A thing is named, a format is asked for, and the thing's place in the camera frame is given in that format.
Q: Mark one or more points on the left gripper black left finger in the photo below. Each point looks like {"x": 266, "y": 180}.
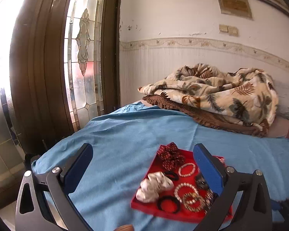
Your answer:
{"x": 75, "y": 167}

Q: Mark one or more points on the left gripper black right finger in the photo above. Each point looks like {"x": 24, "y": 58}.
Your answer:
{"x": 213, "y": 171}

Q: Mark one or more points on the grey organza scrunchie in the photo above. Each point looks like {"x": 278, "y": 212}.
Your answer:
{"x": 201, "y": 182}

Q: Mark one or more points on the rhinestone leaf hair comb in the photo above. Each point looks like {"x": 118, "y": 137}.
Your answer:
{"x": 210, "y": 198}

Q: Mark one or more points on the red polka dot scrunchie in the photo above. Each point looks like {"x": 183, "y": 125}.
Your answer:
{"x": 170, "y": 156}

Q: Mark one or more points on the white cherry print scrunchie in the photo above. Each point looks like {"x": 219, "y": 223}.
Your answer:
{"x": 153, "y": 185}

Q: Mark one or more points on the red plaid scrunchie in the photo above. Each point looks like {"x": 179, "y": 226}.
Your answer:
{"x": 221, "y": 159}

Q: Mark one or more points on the red jewelry tray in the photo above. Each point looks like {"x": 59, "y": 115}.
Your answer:
{"x": 169, "y": 204}

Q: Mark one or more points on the person's left hand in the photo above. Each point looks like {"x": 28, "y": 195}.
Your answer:
{"x": 128, "y": 227}

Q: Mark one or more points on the brown ruffled blanket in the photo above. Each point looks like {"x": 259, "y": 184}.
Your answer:
{"x": 208, "y": 119}

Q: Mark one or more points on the light blue bed sheet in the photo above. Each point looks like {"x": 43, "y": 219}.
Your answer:
{"x": 126, "y": 141}

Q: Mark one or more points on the pink mattress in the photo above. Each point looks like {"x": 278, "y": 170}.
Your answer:
{"x": 279, "y": 128}

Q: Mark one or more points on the floral beige blanket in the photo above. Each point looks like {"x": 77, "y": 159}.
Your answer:
{"x": 246, "y": 97}

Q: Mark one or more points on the grey pillow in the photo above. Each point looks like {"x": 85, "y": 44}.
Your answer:
{"x": 282, "y": 89}

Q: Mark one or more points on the stained glass window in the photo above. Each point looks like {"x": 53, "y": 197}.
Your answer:
{"x": 82, "y": 61}

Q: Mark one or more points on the wall light switch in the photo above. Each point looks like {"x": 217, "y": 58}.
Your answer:
{"x": 230, "y": 30}

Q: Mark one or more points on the framed wall plaque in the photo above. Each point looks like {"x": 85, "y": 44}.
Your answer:
{"x": 240, "y": 8}

